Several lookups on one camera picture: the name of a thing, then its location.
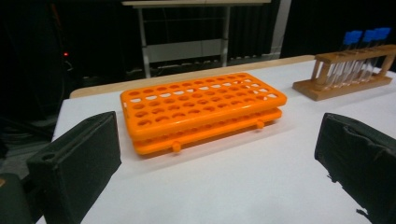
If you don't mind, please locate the power strip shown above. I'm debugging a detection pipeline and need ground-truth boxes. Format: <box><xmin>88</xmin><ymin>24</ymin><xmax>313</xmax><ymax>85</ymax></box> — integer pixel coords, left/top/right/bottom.
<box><xmin>228</xmin><ymin>53</ymin><xmax>275</xmax><ymax>62</ymax></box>

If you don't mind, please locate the blue capped test tube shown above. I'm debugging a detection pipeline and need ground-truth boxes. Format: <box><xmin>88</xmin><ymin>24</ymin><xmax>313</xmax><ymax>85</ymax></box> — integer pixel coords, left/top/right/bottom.
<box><xmin>345</xmin><ymin>30</ymin><xmax>376</xmax><ymax>86</ymax></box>
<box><xmin>326</xmin><ymin>31</ymin><xmax>357</xmax><ymax>90</ymax></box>
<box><xmin>354</xmin><ymin>28</ymin><xmax>385</xmax><ymax>83</ymax></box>
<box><xmin>335</xmin><ymin>30</ymin><xmax>364</xmax><ymax>88</ymax></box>
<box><xmin>362</xmin><ymin>27</ymin><xmax>392</xmax><ymax>82</ymax></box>

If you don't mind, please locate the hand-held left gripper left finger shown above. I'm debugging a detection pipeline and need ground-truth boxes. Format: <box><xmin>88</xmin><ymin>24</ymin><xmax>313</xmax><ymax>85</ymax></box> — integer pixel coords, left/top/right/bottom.
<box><xmin>26</xmin><ymin>111</ymin><xmax>122</xmax><ymax>224</ymax></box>

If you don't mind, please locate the orange test tube rack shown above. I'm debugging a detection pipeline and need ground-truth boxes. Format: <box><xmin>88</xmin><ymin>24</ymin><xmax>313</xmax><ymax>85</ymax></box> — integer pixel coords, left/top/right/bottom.
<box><xmin>120</xmin><ymin>72</ymin><xmax>288</xmax><ymax>157</ymax></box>

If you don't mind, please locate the white desk with metal legs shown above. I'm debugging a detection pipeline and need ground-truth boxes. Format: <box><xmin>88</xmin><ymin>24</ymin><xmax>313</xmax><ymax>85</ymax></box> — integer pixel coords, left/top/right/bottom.
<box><xmin>121</xmin><ymin>0</ymin><xmax>272</xmax><ymax>78</ymax></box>

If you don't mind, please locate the wooden table board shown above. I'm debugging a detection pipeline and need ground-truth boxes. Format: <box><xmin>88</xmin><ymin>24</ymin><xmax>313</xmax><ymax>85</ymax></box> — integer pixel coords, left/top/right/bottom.
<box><xmin>68</xmin><ymin>54</ymin><xmax>316</xmax><ymax>100</ymax></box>

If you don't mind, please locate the wooden test tube rack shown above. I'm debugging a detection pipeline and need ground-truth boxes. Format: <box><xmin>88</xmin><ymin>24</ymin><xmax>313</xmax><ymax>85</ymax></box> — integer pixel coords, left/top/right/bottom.
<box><xmin>292</xmin><ymin>44</ymin><xmax>396</xmax><ymax>102</ymax></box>

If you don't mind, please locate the dark stand with red light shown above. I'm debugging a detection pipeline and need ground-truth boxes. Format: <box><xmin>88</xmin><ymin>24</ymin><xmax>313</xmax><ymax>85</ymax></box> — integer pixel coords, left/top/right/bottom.
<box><xmin>59</xmin><ymin>48</ymin><xmax>74</xmax><ymax>74</ymax></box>

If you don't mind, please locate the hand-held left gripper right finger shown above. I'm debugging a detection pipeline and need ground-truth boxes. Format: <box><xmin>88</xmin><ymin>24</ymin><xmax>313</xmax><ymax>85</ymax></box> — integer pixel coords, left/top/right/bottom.
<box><xmin>314</xmin><ymin>112</ymin><xmax>396</xmax><ymax>224</ymax></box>

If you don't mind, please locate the white table cover sheet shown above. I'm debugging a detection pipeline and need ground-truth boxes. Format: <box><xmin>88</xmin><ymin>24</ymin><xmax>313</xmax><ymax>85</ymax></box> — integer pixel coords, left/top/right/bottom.
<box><xmin>35</xmin><ymin>59</ymin><xmax>396</xmax><ymax>224</ymax></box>

